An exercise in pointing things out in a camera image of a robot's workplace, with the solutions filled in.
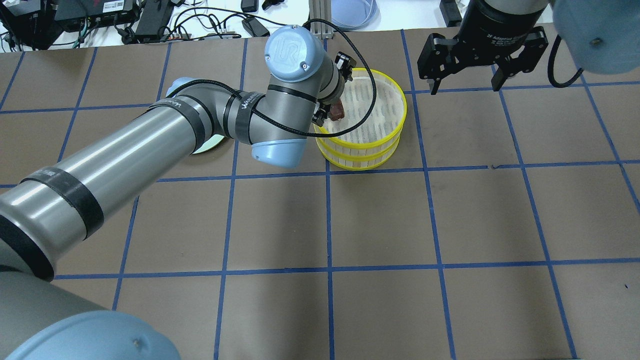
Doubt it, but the light green plate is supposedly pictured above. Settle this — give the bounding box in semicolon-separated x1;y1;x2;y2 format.
191;134;226;155

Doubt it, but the blue plate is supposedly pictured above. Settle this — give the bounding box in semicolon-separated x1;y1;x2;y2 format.
330;0;378;30

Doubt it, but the black braided cable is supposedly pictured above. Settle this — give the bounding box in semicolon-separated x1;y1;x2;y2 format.
250;19;378;139

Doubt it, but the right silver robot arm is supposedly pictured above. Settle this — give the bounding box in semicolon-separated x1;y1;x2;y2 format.
417;0;640;95

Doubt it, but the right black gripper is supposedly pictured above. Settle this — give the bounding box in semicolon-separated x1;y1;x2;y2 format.
417;0;549;95

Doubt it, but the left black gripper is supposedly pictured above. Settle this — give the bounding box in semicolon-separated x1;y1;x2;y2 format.
311;51;357;128

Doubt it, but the brown chocolate bun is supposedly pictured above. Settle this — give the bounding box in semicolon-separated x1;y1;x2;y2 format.
327;100;345;121

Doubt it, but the aluminium frame post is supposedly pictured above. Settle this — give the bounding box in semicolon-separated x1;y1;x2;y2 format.
308;0;334;40

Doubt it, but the yellow steamer basket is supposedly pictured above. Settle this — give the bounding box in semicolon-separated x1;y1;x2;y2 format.
313;67;408;171

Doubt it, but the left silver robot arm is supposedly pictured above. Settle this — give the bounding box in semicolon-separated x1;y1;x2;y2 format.
0;25;364;360

